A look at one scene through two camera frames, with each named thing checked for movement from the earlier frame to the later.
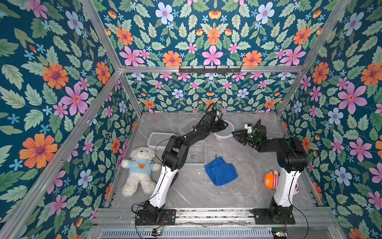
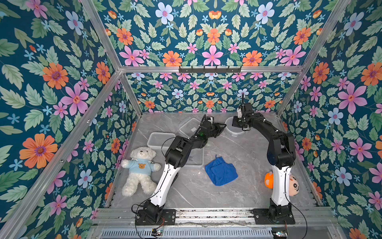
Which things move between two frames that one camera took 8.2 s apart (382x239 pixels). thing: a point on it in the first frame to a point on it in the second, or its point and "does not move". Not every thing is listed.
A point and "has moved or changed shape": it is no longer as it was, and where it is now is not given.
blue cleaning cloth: (220, 172) does not move
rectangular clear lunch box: (159, 140) does not move
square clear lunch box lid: (188, 125) does not move
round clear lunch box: (226, 133) has moved or changed shape
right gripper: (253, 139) to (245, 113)
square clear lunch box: (196, 154) does not move
